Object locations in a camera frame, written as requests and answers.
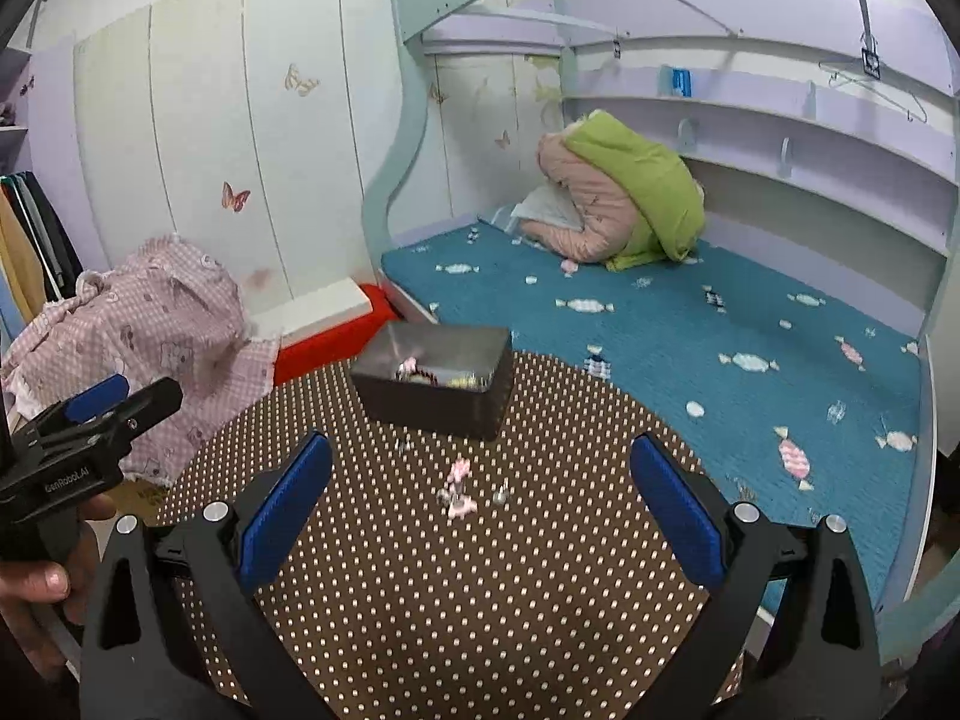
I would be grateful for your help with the pink printed cloth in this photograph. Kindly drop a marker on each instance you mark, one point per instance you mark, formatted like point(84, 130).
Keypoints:
point(150, 315)

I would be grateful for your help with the person's left hand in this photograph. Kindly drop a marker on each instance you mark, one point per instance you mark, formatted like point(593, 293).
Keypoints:
point(45, 581)

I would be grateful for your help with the white pillow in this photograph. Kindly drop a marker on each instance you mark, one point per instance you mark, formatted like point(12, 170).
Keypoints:
point(546, 206)

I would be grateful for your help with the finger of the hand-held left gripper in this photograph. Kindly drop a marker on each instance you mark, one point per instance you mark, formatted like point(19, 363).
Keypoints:
point(154, 399)
point(94, 397)

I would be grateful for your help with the pink butterfly sticker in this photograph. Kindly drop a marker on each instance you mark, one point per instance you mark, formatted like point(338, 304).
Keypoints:
point(235, 197)

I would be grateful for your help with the pink padded quilt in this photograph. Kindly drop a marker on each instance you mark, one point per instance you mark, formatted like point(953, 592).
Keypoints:
point(592, 202)

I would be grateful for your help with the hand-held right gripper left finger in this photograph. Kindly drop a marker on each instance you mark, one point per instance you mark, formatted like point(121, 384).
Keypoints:
point(289, 502)

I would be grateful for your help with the brown polka-dot tablecloth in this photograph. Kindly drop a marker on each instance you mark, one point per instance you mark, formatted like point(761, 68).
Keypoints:
point(465, 600)

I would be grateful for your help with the blue candy-print mattress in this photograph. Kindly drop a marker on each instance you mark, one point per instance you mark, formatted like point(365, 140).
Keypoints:
point(675, 345)

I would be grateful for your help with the grey hanging garment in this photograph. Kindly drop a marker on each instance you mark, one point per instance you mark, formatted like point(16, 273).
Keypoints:
point(36, 232)

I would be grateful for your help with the yellow hanging garment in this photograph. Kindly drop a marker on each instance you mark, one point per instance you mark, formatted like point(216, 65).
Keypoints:
point(16, 255)

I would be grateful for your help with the lilac open shelf cabinet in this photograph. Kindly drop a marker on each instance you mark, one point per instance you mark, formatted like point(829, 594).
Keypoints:
point(13, 90)

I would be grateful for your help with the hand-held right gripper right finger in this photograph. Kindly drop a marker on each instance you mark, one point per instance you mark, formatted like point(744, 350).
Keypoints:
point(675, 506)

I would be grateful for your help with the white wardrobe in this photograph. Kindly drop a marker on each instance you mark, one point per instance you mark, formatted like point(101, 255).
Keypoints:
point(225, 127)

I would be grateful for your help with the teal bunk bed frame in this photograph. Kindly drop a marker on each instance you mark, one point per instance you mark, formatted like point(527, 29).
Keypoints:
point(409, 127)

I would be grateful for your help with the lilac shelf bracket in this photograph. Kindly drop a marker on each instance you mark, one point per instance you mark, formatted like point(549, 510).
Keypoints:
point(688, 136)
point(785, 157)

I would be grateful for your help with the grey metal tin box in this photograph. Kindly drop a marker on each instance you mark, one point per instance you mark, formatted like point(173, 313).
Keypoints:
point(435, 409)

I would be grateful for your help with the beige butterfly sticker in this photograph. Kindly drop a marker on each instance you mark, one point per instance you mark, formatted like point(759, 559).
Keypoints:
point(301, 80)

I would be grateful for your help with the pink hair accessory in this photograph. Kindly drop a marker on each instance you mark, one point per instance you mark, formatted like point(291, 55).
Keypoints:
point(409, 362)

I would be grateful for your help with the white board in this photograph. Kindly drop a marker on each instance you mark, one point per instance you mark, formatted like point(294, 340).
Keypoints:
point(315, 307)

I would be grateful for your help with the green blanket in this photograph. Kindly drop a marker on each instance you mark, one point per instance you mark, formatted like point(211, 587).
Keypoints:
point(652, 180)

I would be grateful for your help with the lilac wall shelves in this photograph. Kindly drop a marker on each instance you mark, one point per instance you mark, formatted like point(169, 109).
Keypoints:
point(787, 124)

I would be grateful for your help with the red ottoman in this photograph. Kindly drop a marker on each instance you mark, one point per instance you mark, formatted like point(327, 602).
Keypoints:
point(322, 345)

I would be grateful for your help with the black hanging garment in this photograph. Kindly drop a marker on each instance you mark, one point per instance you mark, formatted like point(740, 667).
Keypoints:
point(60, 240)

